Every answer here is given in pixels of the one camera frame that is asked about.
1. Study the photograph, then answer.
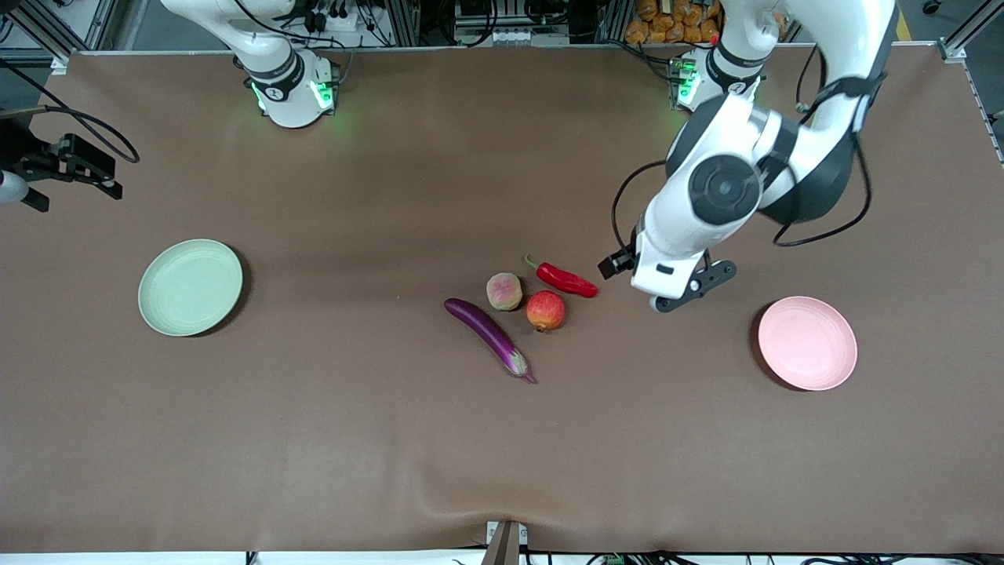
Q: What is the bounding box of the pink yellow peach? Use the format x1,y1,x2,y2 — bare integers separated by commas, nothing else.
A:
486,272,524,312

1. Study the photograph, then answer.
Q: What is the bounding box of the light green round plate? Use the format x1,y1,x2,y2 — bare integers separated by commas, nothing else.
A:
138,239,244,337

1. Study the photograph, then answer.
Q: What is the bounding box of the pink round plate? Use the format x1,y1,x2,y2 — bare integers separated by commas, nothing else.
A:
758,296,858,392

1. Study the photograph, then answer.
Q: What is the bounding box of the orange packaged goods pile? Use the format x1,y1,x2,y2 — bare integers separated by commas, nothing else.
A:
625,0,724,45

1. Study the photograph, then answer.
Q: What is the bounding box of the brown table cover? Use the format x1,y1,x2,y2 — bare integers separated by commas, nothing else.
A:
0,43,1004,555

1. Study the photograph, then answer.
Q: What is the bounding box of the white power strip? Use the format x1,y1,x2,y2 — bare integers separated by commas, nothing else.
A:
302,0,362,32

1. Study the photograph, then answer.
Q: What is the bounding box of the red pomegranate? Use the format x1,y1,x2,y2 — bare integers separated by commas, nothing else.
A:
526,290,566,334

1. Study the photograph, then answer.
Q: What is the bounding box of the purple eggplant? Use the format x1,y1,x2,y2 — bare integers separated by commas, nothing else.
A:
444,298,538,385

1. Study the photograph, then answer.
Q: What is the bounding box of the white terminal block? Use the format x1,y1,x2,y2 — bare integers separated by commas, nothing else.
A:
455,24,569,46

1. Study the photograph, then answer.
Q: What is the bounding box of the metal table edge clamp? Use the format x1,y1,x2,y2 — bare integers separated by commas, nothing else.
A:
485,520,528,565

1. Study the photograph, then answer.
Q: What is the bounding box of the red chili pepper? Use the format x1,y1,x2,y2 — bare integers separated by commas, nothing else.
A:
524,253,599,299

